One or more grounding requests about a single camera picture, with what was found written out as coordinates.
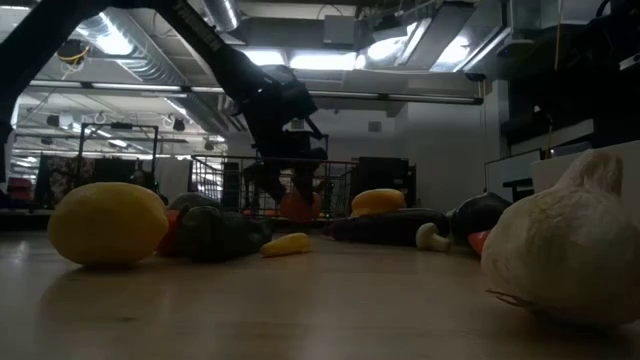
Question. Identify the black round ceiling device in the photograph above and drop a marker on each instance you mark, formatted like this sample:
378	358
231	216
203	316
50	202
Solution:
72	50

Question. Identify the yellow lemon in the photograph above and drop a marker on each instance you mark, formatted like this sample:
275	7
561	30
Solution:
107	223

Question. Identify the small black side table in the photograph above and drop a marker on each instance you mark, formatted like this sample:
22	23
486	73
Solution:
520	184

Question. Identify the yellow bell pepper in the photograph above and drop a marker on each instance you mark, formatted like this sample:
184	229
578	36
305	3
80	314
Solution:
378	201

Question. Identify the white garlic bulb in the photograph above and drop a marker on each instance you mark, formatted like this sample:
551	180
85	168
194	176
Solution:
565	245

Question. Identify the white board panel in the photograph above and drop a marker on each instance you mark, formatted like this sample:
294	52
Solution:
510	167

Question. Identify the long corrugated silver duct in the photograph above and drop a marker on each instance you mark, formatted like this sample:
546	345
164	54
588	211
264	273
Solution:
145	70

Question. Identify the dark purple eggplant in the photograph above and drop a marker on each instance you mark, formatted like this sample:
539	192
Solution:
385	227

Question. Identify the patterned cloth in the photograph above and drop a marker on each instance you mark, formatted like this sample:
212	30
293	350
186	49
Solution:
70	175

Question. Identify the orange carrot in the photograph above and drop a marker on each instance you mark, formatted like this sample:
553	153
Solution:
477	241

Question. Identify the wide black workstation frame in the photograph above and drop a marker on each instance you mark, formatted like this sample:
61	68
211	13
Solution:
120	126

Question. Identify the long horizontal overhead rail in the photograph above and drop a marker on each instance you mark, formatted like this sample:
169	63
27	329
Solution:
425	98

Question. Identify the short silver round duct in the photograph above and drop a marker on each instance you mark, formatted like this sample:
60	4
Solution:
222	15

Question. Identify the small wall vent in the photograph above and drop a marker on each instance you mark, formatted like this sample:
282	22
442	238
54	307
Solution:
375	126

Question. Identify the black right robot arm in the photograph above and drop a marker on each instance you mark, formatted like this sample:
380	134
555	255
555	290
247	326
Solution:
612	40

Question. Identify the bright ceiling light panel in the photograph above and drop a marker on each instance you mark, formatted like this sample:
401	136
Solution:
322	61
265	57

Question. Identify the small yellow chili pepper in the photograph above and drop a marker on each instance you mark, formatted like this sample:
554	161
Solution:
286	245

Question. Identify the grey ceiling box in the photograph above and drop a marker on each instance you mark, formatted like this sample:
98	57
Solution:
339	30

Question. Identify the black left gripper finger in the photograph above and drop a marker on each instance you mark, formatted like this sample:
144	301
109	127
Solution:
309	180
270	182

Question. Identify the red box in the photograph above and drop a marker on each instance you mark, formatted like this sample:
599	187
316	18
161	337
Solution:
20	189

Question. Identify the black shelf cabinet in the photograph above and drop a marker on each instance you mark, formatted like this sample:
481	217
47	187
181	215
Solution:
387	172

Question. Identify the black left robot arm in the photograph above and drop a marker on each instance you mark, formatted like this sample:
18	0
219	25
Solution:
195	30

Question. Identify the small red tomato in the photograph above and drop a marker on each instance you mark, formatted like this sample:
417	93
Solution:
167	241

